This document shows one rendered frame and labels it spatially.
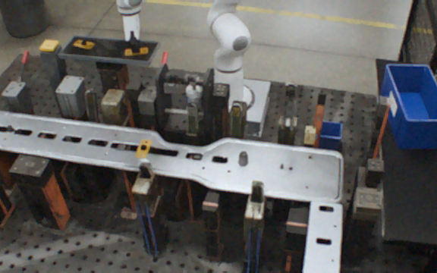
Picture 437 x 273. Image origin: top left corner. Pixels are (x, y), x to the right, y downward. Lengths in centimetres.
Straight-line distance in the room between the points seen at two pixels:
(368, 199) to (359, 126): 81
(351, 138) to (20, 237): 142
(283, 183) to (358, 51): 258
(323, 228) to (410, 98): 69
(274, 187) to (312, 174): 14
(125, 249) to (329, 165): 77
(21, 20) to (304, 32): 240
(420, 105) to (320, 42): 226
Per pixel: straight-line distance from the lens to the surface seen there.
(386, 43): 417
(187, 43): 397
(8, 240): 194
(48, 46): 198
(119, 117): 177
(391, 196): 153
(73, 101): 181
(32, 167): 167
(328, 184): 155
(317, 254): 139
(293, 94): 153
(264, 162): 159
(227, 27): 184
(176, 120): 179
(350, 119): 225
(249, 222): 141
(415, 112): 184
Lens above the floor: 216
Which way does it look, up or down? 44 degrees down
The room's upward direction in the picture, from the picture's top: 1 degrees counter-clockwise
